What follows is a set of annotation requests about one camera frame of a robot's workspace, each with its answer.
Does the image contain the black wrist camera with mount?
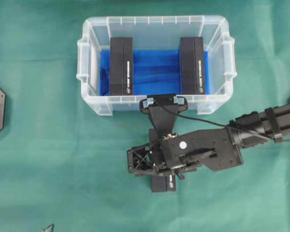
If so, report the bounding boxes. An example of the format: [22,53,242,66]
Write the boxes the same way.
[139,94,188,137]

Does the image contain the clear plastic storage case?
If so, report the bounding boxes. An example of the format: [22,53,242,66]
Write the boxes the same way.
[76,15,237,116]

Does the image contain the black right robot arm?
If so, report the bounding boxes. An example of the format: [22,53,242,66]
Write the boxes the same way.
[127,101,290,179]

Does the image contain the black camera cable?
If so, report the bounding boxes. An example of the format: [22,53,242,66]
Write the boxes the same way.
[156,102,290,143]

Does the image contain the green table cloth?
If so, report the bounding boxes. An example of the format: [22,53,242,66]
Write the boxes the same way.
[0,0,290,232]

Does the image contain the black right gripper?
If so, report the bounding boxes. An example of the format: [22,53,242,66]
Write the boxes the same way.
[126,128,243,176]

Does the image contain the blue liner sheet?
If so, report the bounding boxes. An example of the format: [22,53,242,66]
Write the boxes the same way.
[100,50,210,96]

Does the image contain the black camera box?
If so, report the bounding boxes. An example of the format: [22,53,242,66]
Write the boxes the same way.
[179,37,206,95]
[148,128,177,194]
[110,37,134,96]

